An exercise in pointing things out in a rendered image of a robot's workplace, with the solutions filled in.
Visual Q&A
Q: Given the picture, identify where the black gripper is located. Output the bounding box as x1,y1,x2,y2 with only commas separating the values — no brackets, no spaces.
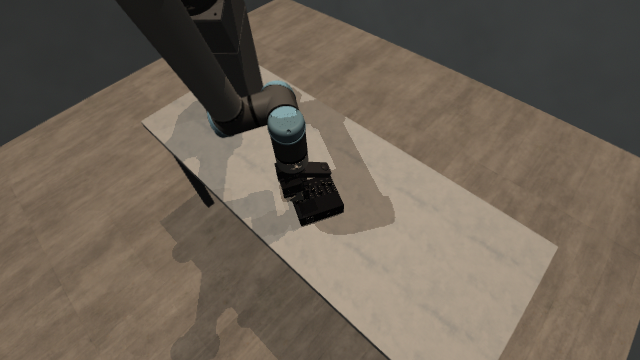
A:
275,163,310,202

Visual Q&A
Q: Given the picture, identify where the black lighting desk panel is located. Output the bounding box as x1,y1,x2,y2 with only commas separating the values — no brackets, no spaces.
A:
293,176,344,226

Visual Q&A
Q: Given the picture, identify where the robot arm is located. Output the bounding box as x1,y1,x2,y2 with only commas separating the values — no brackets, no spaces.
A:
115,0,332,178

